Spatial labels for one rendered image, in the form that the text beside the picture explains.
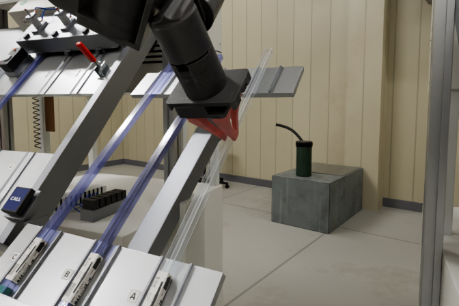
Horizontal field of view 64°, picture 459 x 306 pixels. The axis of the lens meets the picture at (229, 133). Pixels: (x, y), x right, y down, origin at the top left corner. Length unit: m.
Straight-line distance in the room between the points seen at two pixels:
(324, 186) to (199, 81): 2.39
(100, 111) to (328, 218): 2.18
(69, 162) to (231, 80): 0.48
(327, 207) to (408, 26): 1.77
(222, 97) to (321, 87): 3.41
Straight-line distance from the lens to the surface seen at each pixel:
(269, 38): 4.17
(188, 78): 0.44
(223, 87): 0.46
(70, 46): 1.13
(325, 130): 3.83
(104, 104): 0.92
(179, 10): 0.43
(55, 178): 0.83
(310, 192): 2.84
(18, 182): 0.88
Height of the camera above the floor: 0.97
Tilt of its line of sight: 5 degrees down
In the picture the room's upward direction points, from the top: straight up
